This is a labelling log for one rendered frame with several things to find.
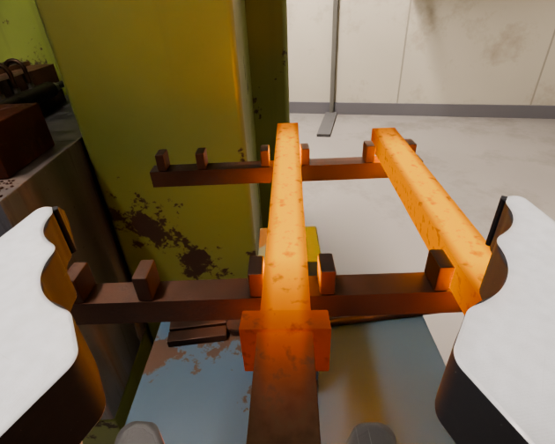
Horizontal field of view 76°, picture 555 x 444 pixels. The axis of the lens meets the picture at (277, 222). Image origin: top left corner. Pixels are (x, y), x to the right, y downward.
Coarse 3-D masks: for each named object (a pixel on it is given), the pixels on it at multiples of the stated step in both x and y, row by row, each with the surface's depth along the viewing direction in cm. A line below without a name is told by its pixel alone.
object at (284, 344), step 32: (288, 128) 46; (288, 160) 37; (288, 192) 31; (288, 224) 27; (288, 256) 23; (288, 288) 21; (256, 320) 18; (288, 320) 18; (320, 320) 18; (256, 352) 17; (288, 352) 17; (320, 352) 18; (256, 384) 15; (288, 384) 15; (256, 416) 14; (288, 416) 14
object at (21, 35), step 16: (0, 0) 74; (16, 0) 74; (32, 0) 74; (0, 16) 76; (16, 16) 76; (32, 16) 76; (0, 32) 77; (16, 32) 77; (32, 32) 78; (0, 48) 79; (16, 48) 79; (32, 48) 79; (48, 48) 79; (32, 64) 81
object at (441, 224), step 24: (384, 144) 39; (408, 144) 39; (384, 168) 39; (408, 168) 34; (408, 192) 31; (432, 192) 30; (432, 216) 27; (456, 216) 27; (432, 240) 26; (456, 240) 24; (480, 240) 24; (456, 264) 22; (480, 264) 22; (456, 288) 22
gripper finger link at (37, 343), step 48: (0, 240) 9; (48, 240) 9; (0, 288) 7; (48, 288) 8; (0, 336) 6; (48, 336) 6; (0, 384) 6; (48, 384) 5; (96, 384) 6; (0, 432) 5; (48, 432) 6
